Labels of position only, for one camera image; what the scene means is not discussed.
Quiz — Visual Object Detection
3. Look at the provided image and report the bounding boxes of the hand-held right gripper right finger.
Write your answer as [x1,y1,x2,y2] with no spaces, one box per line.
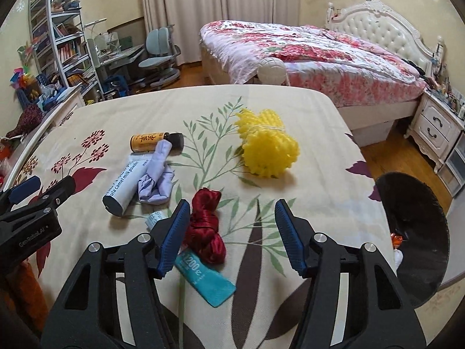
[274,198,427,349]

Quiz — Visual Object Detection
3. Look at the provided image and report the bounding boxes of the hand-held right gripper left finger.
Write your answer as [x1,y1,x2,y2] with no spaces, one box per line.
[43,199,191,349]

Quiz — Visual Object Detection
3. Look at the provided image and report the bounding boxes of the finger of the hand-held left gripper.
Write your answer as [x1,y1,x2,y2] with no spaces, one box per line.
[0,175,42,210]
[32,175,77,212]

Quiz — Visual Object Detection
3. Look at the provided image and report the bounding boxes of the dark red satin cloth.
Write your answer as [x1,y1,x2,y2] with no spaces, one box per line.
[183,188,227,266]

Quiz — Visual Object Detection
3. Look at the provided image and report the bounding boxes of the trash bin with black liner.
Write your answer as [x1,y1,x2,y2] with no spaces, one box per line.
[374,172,452,308]

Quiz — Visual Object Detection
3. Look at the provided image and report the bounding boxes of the small white sachet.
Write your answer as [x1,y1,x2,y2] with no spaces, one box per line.
[145,210,170,231]

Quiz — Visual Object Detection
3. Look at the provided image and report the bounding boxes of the teal flat packet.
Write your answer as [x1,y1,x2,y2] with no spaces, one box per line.
[174,249,237,308]

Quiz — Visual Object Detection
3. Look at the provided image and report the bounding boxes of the lavender crumpled cloth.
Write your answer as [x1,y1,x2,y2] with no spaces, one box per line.
[137,140,177,206]

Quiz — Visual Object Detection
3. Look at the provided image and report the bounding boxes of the orange cloth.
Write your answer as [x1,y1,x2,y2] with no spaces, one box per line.
[6,260,49,330]

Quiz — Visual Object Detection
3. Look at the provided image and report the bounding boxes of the white tube with dark cap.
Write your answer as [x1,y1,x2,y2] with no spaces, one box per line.
[102,154,150,219]

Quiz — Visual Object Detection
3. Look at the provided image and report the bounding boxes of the maroon mesh bag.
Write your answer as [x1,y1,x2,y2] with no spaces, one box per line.
[6,103,45,139]

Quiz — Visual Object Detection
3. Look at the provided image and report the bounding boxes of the yellow foam fruit net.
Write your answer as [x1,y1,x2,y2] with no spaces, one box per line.
[234,108,301,180]

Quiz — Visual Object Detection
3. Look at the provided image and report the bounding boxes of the brown bottle with black cap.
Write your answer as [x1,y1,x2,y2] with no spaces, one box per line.
[130,131,184,155]

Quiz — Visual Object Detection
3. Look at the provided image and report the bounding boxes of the blue storage basket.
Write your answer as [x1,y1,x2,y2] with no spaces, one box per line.
[16,74,61,112]

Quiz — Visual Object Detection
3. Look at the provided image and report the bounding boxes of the floral tablecloth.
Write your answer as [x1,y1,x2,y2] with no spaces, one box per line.
[0,84,405,349]

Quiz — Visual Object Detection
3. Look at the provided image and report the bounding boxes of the blue plastic crate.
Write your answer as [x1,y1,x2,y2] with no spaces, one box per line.
[102,74,130,99]

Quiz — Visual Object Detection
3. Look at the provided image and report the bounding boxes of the colourful pinwheel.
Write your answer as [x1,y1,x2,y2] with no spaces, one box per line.
[10,43,36,88]

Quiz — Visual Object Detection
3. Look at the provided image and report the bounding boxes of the grey study desk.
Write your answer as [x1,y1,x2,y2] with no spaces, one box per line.
[86,32,146,92]

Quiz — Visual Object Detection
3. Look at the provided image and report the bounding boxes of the white bookshelf with books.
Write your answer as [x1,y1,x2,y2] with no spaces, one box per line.
[28,0,107,103]

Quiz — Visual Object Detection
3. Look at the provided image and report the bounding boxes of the blue-grey desk chair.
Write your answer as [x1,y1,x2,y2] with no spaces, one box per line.
[138,27,182,90]

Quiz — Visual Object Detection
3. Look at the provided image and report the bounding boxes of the clear plastic drawer unit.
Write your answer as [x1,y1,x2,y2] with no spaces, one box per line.
[437,148,465,199]

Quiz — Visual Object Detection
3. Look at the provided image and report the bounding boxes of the white nightstand with drawers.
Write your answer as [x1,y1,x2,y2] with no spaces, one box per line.
[404,89,465,161]

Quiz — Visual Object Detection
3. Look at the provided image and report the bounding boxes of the pink floral blanket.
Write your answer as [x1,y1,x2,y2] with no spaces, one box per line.
[199,20,428,108]

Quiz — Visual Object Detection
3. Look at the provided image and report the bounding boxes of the group of toiletry bottles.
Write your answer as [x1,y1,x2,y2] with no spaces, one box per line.
[430,42,465,120]

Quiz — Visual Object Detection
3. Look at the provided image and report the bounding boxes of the white bed with tufted headboard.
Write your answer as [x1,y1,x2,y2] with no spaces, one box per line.
[199,0,446,139]

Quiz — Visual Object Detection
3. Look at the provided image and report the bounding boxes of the beige curtains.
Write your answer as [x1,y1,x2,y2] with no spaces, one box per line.
[140,0,303,70]

